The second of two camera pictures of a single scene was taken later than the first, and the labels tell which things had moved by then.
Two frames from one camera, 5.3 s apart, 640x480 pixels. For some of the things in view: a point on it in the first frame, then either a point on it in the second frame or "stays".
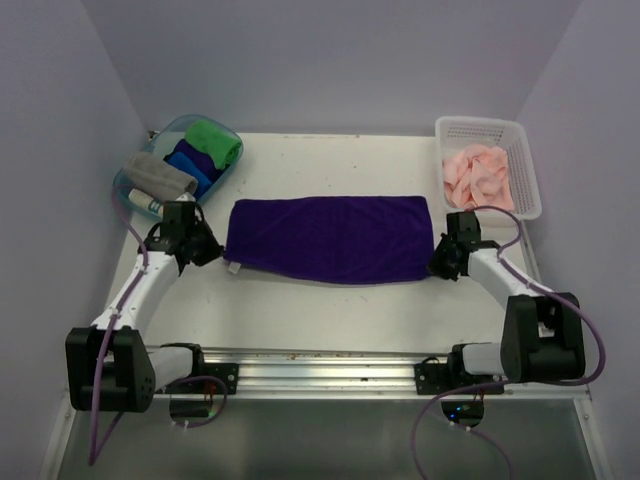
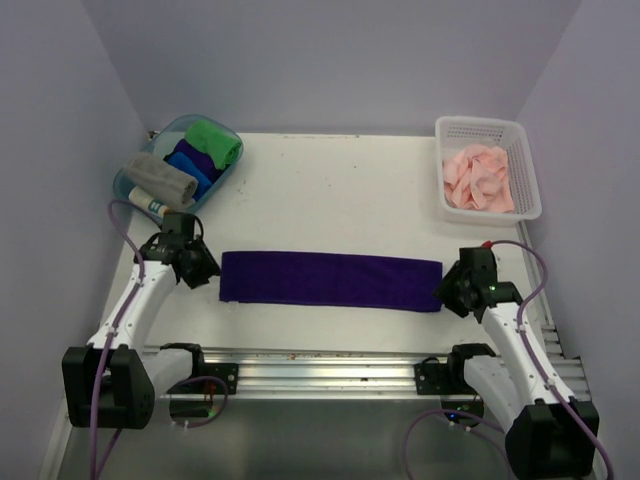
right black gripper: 435,266 -> 444,291
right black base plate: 438,378 stays
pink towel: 476,177 stays
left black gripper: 213,251 -> 208,269
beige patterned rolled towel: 146,201 stays
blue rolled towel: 185,165 stays
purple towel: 339,239 -> 332,280
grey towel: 158,177 stays
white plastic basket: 486,162 stays
